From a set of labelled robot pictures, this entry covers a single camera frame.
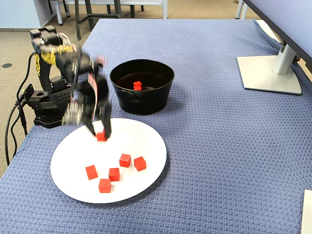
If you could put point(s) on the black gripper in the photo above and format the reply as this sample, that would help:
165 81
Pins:
102 112

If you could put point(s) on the red cube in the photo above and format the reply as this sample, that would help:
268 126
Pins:
137 85
104 185
140 163
114 174
125 160
101 136
91 172

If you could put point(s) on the white round plate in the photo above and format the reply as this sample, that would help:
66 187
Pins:
136 136

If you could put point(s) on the black metal bucket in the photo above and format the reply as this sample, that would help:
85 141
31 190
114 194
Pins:
146 102

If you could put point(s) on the black round floor outlet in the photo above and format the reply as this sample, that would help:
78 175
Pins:
6 65

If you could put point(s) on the light grey furniture leg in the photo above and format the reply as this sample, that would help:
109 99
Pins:
59 14

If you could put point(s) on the dark chair legs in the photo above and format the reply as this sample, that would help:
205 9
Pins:
132 11

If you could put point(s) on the blue waffle cloth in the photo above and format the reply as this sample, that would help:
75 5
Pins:
219 146

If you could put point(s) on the light blue cabinet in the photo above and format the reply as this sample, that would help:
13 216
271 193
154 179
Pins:
19 12

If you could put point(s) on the monitor with silver stand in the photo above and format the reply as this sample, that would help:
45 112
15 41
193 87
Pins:
268 75

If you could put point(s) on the grey furniture legs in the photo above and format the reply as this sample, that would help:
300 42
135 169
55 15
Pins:
240 9

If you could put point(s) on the white flat object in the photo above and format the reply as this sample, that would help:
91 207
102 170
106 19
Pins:
307 212

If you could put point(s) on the small wrist camera board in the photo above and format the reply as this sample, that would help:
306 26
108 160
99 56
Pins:
72 113

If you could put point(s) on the dark grey table frame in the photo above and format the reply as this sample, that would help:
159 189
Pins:
77 19

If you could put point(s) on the white table post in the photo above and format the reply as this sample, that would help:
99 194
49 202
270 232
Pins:
165 9

